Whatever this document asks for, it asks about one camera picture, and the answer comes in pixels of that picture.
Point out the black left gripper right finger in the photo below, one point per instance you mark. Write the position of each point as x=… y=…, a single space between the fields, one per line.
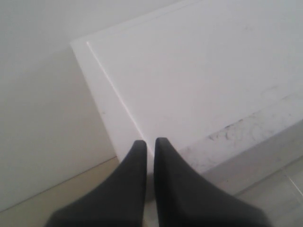
x=185 y=199

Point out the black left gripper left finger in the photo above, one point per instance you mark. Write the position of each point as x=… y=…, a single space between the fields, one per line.
x=117 y=202

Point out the white plastic drawer cabinet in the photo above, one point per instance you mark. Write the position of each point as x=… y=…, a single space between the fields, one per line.
x=221 y=79

